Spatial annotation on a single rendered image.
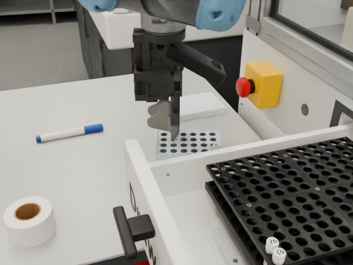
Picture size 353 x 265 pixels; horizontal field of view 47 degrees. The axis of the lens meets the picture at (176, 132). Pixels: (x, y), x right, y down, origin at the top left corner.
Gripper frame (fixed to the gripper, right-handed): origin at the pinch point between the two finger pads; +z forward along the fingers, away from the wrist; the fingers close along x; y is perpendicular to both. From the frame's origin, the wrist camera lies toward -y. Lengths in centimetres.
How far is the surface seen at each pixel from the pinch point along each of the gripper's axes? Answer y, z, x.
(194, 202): -2.1, -2.5, 22.3
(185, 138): -1.7, 1.7, -0.6
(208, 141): -6.2, 1.6, 0.6
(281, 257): -9.5, -10.0, 38.7
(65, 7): 103, 66, -336
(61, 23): 109, 81, -334
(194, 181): -2.3, -4.2, 19.9
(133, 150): 5.9, -11.7, 22.7
